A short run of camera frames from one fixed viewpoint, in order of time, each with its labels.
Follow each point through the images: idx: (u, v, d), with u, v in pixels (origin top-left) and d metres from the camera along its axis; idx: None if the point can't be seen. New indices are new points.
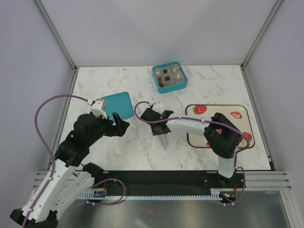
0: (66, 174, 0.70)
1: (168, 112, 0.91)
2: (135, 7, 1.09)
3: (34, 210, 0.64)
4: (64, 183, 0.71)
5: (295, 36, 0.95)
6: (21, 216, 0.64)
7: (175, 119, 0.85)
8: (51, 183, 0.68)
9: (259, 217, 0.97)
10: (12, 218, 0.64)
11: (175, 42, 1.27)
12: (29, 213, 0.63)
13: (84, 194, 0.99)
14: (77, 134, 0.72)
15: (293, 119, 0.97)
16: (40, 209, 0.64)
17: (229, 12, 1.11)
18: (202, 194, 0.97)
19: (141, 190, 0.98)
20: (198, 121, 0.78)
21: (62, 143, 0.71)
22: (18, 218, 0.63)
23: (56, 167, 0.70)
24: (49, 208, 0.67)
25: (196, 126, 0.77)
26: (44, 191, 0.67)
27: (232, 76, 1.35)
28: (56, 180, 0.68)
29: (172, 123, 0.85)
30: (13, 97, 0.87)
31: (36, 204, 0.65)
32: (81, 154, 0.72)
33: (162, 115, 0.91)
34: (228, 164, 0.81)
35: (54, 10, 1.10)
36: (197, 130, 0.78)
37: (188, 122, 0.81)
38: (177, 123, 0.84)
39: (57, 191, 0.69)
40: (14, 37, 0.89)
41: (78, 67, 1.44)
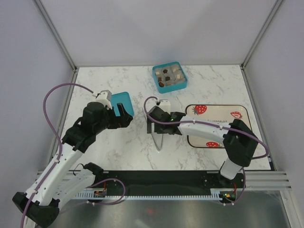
0: (72, 158, 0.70)
1: (180, 113, 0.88)
2: (135, 7, 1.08)
3: (38, 193, 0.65)
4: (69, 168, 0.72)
5: (295, 36, 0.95)
6: (25, 198, 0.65)
7: (188, 123, 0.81)
8: (57, 166, 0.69)
9: (259, 217, 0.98)
10: (15, 201, 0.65)
11: (176, 42, 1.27)
12: (33, 195, 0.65)
13: (83, 194, 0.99)
14: (85, 121, 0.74)
15: (293, 119, 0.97)
16: (44, 192, 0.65)
17: (229, 12, 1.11)
18: (202, 194, 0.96)
19: (141, 191, 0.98)
20: (216, 128, 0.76)
21: (71, 129, 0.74)
22: (22, 201, 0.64)
23: (63, 150, 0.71)
24: (53, 193, 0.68)
25: (213, 132, 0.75)
26: (50, 175, 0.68)
27: (232, 76, 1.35)
28: (62, 164, 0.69)
29: (185, 127, 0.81)
30: (13, 96, 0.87)
31: (41, 187, 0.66)
32: (90, 139, 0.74)
33: (175, 117, 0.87)
34: (236, 166, 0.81)
35: (54, 10, 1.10)
36: (215, 136, 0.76)
37: (204, 128, 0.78)
38: (191, 128, 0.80)
39: (62, 176, 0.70)
40: (14, 37, 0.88)
41: (78, 67, 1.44)
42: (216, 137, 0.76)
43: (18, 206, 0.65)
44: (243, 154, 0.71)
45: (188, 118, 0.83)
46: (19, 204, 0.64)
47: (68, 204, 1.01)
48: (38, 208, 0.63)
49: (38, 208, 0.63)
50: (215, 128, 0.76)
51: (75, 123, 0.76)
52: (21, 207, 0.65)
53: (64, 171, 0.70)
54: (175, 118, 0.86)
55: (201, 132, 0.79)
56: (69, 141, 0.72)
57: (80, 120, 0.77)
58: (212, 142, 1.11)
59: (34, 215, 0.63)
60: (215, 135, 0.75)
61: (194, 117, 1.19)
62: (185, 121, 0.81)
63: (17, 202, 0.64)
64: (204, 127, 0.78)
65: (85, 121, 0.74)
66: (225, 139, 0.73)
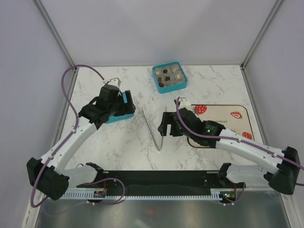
0: (88, 131, 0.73)
1: (220, 125, 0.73)
2: (135, 7, 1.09)
3: (54, 159, 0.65)
4: (83, 140, 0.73)
5: (295, 36, 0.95)
6: (39, 163, 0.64)
7: (231, 140, 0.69)
8: (73, 135, 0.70)
9: (260, 218, 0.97)
10: (28, 167, 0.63)
11: (176, 42, 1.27)
12: (49, 161, 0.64)
13: (84, 194, 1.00)
14: (101, 100, 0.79)
15: (293, 119, 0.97)
16: (60, 157, 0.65)
17: (229, 12, 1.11)
18: (202, 194, 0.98)
19: (141, 191, 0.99)
20: (268, 154, 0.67)
21: (86, 106, 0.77)
22: (36, 166, 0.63)
23: (80, 122, 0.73)
24: (66, 161, 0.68)
25: (265, 158, 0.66)
26: (66, 142, 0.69)
27: (232, 76, 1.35)
28: (79, 133, 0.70)
29: (225, 143, 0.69)
30: (13, 96, 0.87)
31: (57, 154, 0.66)
32: (104, 117, 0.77)
33: (211, 128, 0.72)
34: (250, 178, 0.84)
35: (54, 10, 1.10)
36: (264, 163, 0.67)
37: (252, 150, 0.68)
38: (233, 146, 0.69)
39: (76, 147, 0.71)
40: (14, 36, 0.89)
41: (78, 67, 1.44)
42: (263, 163, 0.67)
43: (32, 173, 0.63)
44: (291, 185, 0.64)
45: (231, 134, 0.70)
46: (33, 170, 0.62)
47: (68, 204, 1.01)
48: (53, 173, 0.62)
49: (54, 173, 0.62)
50: (266, 154, 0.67)
51: (90, 102, 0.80)
52: (34, 175, 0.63)
53: (79, 142, 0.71)
54: (212, 130, 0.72)
55: (246, 153, 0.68)
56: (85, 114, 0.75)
57: (94, 101, 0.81)
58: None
59: (48, 180, 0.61)
60: (265, 162, 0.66)
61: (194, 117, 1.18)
62: (229, 137, 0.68)
63: (31, 166, 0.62)
64: (252, 148, 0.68)
65: (101, 99, 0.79)
66: (280, 170, 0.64)
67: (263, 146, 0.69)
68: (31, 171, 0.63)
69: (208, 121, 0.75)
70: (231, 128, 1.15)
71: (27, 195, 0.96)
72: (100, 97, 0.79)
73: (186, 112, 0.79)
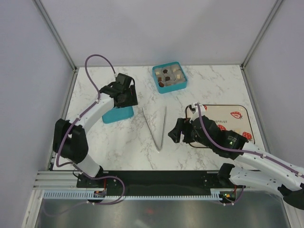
0: (107, 104, 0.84)
1: (241, 137, 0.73)
2: (135, 7, 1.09)
3: (81, 120, 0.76)
4: (102, 112, 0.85)
5: (295, 36, 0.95)
6: (67, 123, 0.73)
7: (255, 156, 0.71)
8: (97, 105, 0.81)
9: (259, 218, 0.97)
10: (57, 124, 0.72)
11: (176, 42, 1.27)
12: (77, 120, 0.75)
13: (84, 194, 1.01)
14: (118, 84, 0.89)
15: (293, 119, 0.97)
16: (86, 120, 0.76)
17: (229, 12, 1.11)
18: (202, 194, 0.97)
19: (141, 191, 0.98)
20: (291, 173, 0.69)
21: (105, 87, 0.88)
22: (64, 125, 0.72)
23: (102, 96, 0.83)
24: (89, 126, 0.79)
25: (289, 176, 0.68)
26: (90, 110, 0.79)
27: (232, 76, 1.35)
28: (101, 104, 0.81)
29: (249, 158, 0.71)
30: (13, 96, 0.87)
31: (83, 117, 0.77)
32: (121, 96, 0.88)
33: (233, 139, 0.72)
34: (256, 185, 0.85)
35: (54, 10, 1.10)
36: (288, 181, 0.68)
37: (276, 167, 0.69)
38: (257, 162, 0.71)
39: (97, 116, 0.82)
40: (14, 37, 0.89)
41: (78, 67, 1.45)
42: (286, 181, 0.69)
43: (60, 130, 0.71)
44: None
45: (254, 149, 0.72)
46: (62, 127, 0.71)
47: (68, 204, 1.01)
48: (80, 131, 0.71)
49: (81, 131, 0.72)
50: (289, 172, 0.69)
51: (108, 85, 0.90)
52: (61, 132, 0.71)
53: (99, 112, 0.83)
54: (234, 143, 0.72)
55: (269, 170, 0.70)
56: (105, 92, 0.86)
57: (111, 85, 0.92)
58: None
59: (76, 136, 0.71)
60: (288, 180, 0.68)
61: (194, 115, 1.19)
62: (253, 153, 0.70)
63: (60, 124, 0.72)
64: (276, 166, 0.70)
65: (118, 83, 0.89)
66: None
67: (287, 164, 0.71)
68: (59, 129, 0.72)
69: (229, 131, 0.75)
70: (231, 128, 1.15)
71: (27, 194, 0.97)
72: (117, 80, 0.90)
73: (207, 122, 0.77)
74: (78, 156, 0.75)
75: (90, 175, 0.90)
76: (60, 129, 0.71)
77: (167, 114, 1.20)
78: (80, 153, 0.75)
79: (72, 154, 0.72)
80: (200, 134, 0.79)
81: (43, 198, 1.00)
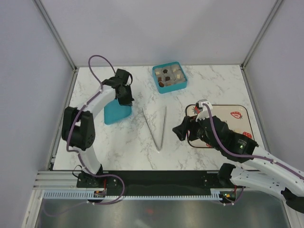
0: (110, 94, 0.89)
1: (252, 142, 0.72)
2: (135, 7, 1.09)
3: (88, 107, 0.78)
4: (107, 100, 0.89)
5: (295, 36, 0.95)
6: (75, 110, 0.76)
7: (265, 161, 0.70)
8: (101, 93, 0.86)
9: (259, 218, 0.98)
10: (66, 111, 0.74)
11: (176, 42, 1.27)
12: (84, 107, 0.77)
13: (84, 194, 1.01)
14: (117, 79, 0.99)
15: (293, 119, 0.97)
16: (93, 106, 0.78)
17: (229, 12, 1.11)
18: (202, 194, 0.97)
19: (141, 191, 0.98)
20: (301, 180, 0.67)
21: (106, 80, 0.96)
22: (73, 111, 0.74)
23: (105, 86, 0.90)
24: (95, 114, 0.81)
25: (298, 184, 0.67)
26: (96, 97, 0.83)
27: (232, 76, 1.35)
28: (105, 93, 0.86)
29: (259, 163, 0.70)
30: (13, 96, 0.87)
31: (90, 104, 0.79)
32: (121, 88, 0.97)
33: (243, 143, 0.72)
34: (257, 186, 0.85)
35: (54, 10, 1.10)
36: (296, 187, 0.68)
37: (285, 174, 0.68)
38: (267, 167, 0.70)
39: (101, 104, 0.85)
40: (14, 37, 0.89)
41: (78, 67, 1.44)
42: (294, 187, 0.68)
43: (69, 116, 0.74)
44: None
45: (263, 155, 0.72)
46: (71, 113, 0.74)
47: (68, 204, 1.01)
48: (90, 115, 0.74)
49: (90, 114, 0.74)
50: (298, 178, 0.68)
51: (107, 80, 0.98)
52: (70, 118, 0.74)
53: (105, 100, 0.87)
54: (245, 146, 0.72)
55: (278, 176, 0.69)
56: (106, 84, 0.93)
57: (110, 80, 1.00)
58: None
59: (84, 121, 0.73)
60: (296, 186, 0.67)
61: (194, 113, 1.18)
62: (263, 159, 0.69)
63: (69, 111, 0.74)
64: (286, 172, 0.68)
65: (118, 77, 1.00)
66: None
67: (296, 170, 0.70)
68: (68, 116, 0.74)
69: (239, 134, 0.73)
70: (231, 128, 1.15)
71: (27, 195, 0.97)
72: (117, 76, 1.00)
73: (220, 124, 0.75)
74: (88, 142, 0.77)
75: (90, 171, 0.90)
76: (69, 116, 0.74)
77: (167, 114, 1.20)
78: (89, 139, 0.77)
79: (82, 139, 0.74)
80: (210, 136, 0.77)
81: (43, 198, 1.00)
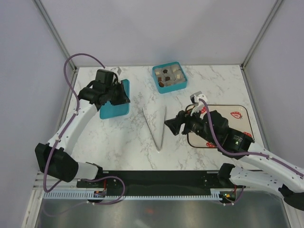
0: (89, 112, 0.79)
1: (248, 138, 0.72)
2: (135, 7, 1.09)
3: (61, 141, 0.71)
4: (86, 121, 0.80)
5: (295, 37, 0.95)
6: (47, 147, 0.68)
7: (261, 157, 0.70)
8: (77, 117, 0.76)
9: (259, 217, 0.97)
10: (37, 151, 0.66)
11: (176, 42, 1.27)
12: (57, 143, 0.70)
13: (84, 194, 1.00)
14: (99, 83, 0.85)
15: (293, 119, 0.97)
16: (67, 139, 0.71)
17: (229, 12, 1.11)
18: (202, 194, 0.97)
19: (141, 190, 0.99)
20: (297, 175, 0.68)
21: (84, 89, 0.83)
22: (44, 150, 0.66)
23: (81, 105, 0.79)
24: (73, 144, 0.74)
25: (293, 179, 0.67)
26: (71, 123, 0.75)
27: (232, 76, 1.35)
28: (80, 116, 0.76)
29: (255, 159, 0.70)
30: (12, 97, 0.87)
31: (63, 136, 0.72)
32: (103, 97, 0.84)
33: (240, 139, 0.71)
34: (256, 185, 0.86)
35: (54, 10, 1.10)
36: (292, 183, 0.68)
37: (281, 169, 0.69)
38: (263, 163, 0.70)
39: (79, 129, 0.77)
40: (14, 37, 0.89)
41: (78, 67, 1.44)
42: (291, 183, 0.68)
43: (42, 156, 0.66)
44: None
45: (260, 150, 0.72)
46: (42, 154, 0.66)
47: (68, 204, 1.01)
48: (63, 153, 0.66)
49: (64, 152, 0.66)
50: (294, 174, 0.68)
51: (87, 86, 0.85)
52: (43, 159, 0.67)
53: (82, 123, 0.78)
54: (241, 142, 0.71)
55: (274, 172, 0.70)
56: (83, 97, 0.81)
57: (91, 85, 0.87)
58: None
59: (59, 160, 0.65)
60: (293, 182, 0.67)
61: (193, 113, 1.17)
62: (259, 155, 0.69)
63: (40, 152, 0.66)
64: (281, 167, 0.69)
65: (99, 81, 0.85)
66: None
67: (292, 166, 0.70)
68: (41, 156, 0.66)
69: (235, 130, 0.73)
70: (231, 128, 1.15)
71: (27, 195, 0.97)
72: (97, 79, 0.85)
73: (220, 119, 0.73)
74: (69, 176, 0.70)
75: (88, 177, 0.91)
76: (41, 156, 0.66)
77: (167, 114, 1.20)
78: (70, 172, 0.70)
79: (61, 177, 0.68)
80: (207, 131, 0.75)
81: (43, 199, 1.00)
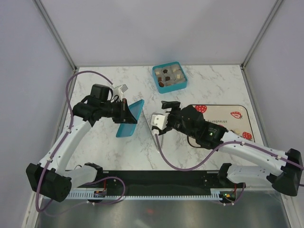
0: (82, 130, 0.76)
1: (223, 128, 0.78)
2: (135, 7, 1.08)
3: (53, 161, 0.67)
4: (79, 139, 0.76)
5: (295, 37, 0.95)
6: (39, 168, 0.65)
7: (234, 144, 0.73)
8: (70, 135, 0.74)
9: (259, 217, 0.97)
10: (29, 171, 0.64)
11: (176, 42, 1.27)
12: (49, 164, 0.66)
13: (84, 194, 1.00)
14: (93, 99, 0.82)
15: (293, 119, 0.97)
16: (59, 159, 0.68)
17: (229, 12, 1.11)
18: (202, 194, 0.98)
19: (141, 190, 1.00)
20: (272, 156, 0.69)
21: (78, 104, 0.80)
22: (36, 171, 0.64)
23: (74, 122, 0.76)
24: (66, 164, 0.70)
25: (269, 161, 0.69)
26: (63, 143, 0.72)
27: (232, 76, 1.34)
28: (74, 133, 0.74)
29: (229, 146, 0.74)
30: (12, 97, 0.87)
31: (55, 156, 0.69)
32: (98, 113, 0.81)
33: (214, 130, 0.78)
34: (251, 180, 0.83)
35: (54, 10, 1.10)
36: (268, 166, 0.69)
37: (255, 153, 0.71)
38: (237, 149, 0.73)
39: (72, 148, 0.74)
40: (14, 37, 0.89)
41: (78, 67, 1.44)
42: (267, 166, 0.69)
43: (33, 177, 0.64)
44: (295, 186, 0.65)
45: (233, 138, 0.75)
46: (33, 175, 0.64)
47: (68, 204, 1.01)
48: (55, 173, 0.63)
49: (55, 174, 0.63)
50: (270, 156, 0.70)
51: (82, 101, 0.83)
52: (35, 179, 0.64)
53: (76, 141, 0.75)
54: (214, 134, 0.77)
55: (250, 156, 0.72)
56: (78, 113, 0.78)
57: (85, 100, 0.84)
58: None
59: (50, 182, 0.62)
60: (269, 165, 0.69)
61: None
62: (231, 141, 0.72)
63: (31, 172, 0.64)
64: (255, 151, 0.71)
65: (94, 96, 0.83)
66: (285, 173, 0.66)
67: (268, 149, 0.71)
68: (33, 177, 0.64)
69: (212, 124, 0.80)
70: (231, 128, 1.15)
71: (27, 195, 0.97)
72: (92, 94, 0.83)
73: (195, 114, 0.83)
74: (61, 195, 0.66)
75: (88, 181, 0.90)
76: (33, 177, 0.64)
77: None
78: (63, 192, 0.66)
79: (54, 197, 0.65)
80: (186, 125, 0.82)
81: (43, 198, 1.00)
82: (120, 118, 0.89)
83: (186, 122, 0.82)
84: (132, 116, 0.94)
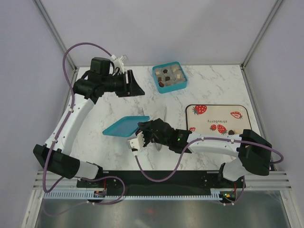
0: (85, 108, 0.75)
1: (186, 131, 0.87)
2: (135, 7, 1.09)
3: (58, 142, 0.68)
4: (83, 118, 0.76)
5: (295, 36, 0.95)
6: (45, 148, 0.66)
7: (197, 141, 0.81)
8: (72, 115, 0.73)
9: (259, 217, 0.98)
10: (35, 151, 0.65)
11: (176, 43, 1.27)
12: (54, 144, 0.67)
13: (84, 194, 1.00)
14: (93, 74, 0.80)
15: (293, 119, 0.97)
16: (64, 139, 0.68)
17: (228, 12, 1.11)
18: (202, 194, 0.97)
19: (141, 190, 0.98)
20: (228, 142, 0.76)
21: (78, 81, 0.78)
22: (42, 151, 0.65)
23: (76, 100, 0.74)
24: (71, 143, 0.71)
25: (225, 146, 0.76)
26: (67, 122, 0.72)
27: (232, 76, 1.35)
28: (77, 112, 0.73)
29: (193, 144, 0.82)
30: (12, 96, 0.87)
31: (60, 136, 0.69)
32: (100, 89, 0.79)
33: (180, 136, 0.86)
34: (240, 172, 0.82)
35: (54, 11, 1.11)
36: (228, 150, 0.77)
37: (212, 142, 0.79)
38: (200, 145, 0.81)
39: (76, 127, 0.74)
40: (14, 37, 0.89)
41: (78, 67, 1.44)
42: (228, 150, 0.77)
43: (41, 157, 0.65)
44: (259, 164, 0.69)
45: (196, 136, 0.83)
46: (41, 155, 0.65)
47: (68, 204, 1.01)
48: (61, 153, 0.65)
49: (61, 154, 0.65)
50: (227, 142, 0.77)
51: (81, 77, 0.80)
52: (43, 158, 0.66)
53: (80, 120, 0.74)
54: (182, 138, 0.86)
55: (212, 147, 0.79)
56: (79, 90, 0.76)
57: (86, 75, 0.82)
58: (216, 128, 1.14)
59: (58, 161, 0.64)
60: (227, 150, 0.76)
61: (191, 114, 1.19)
62: (194, 140, 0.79)
63: (38, 153, 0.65)
64: (214, 142, 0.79)
65: (94, 71, 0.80)
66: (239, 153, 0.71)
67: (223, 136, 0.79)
68: (41, 156, 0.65)
69: (180, 130, 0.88)
70: (231, 128, 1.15)
71: (27, 195, 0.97)
72: (92, 69, 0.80)
73: (162, 125, 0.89)
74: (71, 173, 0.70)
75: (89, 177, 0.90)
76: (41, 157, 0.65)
77: (168, 114, 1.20)
78: (71, 170, 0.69)
79: (64, 175, 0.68)
80: (158, 135, 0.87)
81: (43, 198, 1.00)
82: (126, 91, 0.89)
83: (156, 133, 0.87)
84: (138, 89, 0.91)
